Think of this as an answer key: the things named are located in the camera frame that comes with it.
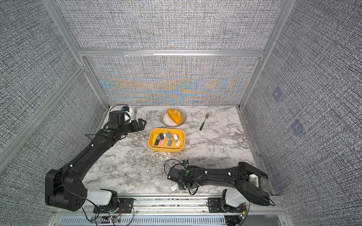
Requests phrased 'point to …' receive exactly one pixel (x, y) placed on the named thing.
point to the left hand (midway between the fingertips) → (142, 121)
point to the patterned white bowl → (166, 119)
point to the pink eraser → (162, 142)
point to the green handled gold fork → (206, 117)
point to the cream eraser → (175, 137)
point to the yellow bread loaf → (176, 116)
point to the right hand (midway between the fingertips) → (183, 182)
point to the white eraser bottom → (174, 187)
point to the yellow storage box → (152, 136)
